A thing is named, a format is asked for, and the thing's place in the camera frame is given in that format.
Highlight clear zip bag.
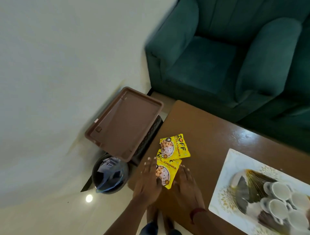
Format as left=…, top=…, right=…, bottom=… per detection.
left=96, top=158, right=125, bottom=194

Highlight yellow snack packet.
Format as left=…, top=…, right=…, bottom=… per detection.
left=155, top=149, right=182, bottom=190
left=159, top=133, right=191, bottom=160

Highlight person's foot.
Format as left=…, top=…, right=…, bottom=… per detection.
left=146, top=205, right=160, bottom=224
left=161, top=215, right=175, bottom=234

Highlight black waste bin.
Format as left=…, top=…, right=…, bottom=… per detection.
left=91, top=154, right=129, bottom=195

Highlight brown plastic tray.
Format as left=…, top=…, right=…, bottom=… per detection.
left=84, top=87, right=164, bottom=163

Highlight leaf print serving tray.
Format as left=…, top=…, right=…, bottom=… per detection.
left=230, top=169, right=310, bottom=235

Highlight red thread wristband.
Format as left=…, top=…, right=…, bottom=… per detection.
left=190, top=208, right=207, bottom=224

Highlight person's left hand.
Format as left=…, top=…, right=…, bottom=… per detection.
left=132, top=157, right=163, bottom=207

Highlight person's left foot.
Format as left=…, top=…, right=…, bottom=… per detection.
left=146, top=205, right=160, bottom=224

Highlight crumpled paper trash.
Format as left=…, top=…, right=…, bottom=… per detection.
left=97, top=157, right=121, bottom=174

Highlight person's left forearm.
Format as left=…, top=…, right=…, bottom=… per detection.
left=103, top=197, right=149, bottom=235

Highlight white ceramic cup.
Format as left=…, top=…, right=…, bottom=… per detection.
left=287, top=209, right=310, bottom=231
left=290, top=192, right=310, bottom=211
left=260, top=197, right=289, bottom=220
left=263, top=181, right=292, bottom=201

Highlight floral white placemat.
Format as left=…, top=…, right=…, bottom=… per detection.
left=208, top=148, right=310, bottom=235

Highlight person's right hand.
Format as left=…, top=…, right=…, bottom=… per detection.
left=172, top=164, right=206, bottom=215

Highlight person's right foot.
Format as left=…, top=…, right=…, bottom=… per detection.
left=161, top=215, right=175, bottom=234

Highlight green velvet sofa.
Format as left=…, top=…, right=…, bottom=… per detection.
left=145, top=0, right=310, bottom=153

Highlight person's blue jeans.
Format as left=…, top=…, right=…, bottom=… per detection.
left=139, top=221, right=182, bottom=235

